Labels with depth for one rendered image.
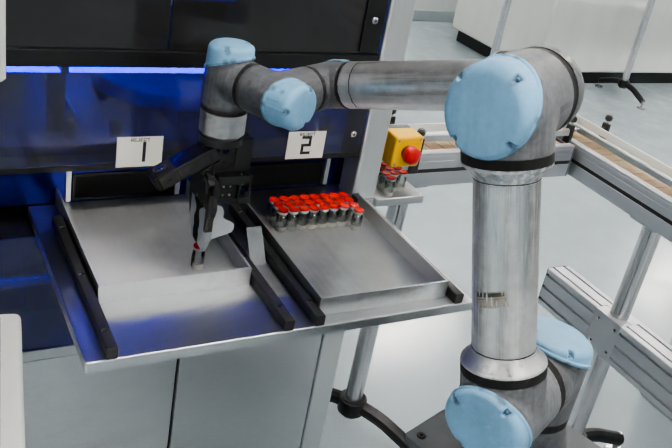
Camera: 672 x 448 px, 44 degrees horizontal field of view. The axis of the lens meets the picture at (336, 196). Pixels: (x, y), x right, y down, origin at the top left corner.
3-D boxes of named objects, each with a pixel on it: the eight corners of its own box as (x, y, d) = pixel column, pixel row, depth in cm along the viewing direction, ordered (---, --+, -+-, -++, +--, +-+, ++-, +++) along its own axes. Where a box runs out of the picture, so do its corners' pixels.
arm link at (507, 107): (565, 433, 118) (582, 46, 102) (518, 487, 107) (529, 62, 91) (489, 408, 125) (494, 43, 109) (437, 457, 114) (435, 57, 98)
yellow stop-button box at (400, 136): (374, 154, 185) (380, 124, 182) (400, 152, 189) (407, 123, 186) (391, 168, 180) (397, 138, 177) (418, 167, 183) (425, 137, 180)
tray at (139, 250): (55, 203, 157) (55, 187, 155) (186, 194, 169) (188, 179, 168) (97, 304, 131) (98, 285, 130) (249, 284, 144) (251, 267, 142)
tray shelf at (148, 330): (27, 214, 155) (27, 205, 155) (350, 191, 189) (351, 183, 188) (84, 374, 119) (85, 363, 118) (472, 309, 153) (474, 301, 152)
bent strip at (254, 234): (242, 254, 152) (246, 227, 150) (257, 253, 154) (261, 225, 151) (273, 297, 141) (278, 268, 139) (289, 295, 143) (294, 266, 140)
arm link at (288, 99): (336, 77, 127) (283, 56, 133) (288, 88, 119) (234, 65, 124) (328, 125, 131) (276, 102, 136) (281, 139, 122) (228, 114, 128)
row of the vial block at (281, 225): (272, 227, 163) (276, 207, 161) (352, 220, 171) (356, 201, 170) (277, 233, 161) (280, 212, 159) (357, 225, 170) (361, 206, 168)
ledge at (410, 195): (345, 178, 195) (347, 171, 194) (392, 175, 201) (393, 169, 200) (374, 206, 184) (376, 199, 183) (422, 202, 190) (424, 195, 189)
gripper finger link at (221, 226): (234, 255, 143) (239, 206, 139) (201, 258, 140) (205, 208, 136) (227, 247, 145) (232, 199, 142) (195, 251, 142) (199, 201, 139)
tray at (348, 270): (244, 218, 165) (246, 202, 163) (357, 209, 177) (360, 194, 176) (318, 315, 139) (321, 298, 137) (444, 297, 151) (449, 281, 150)
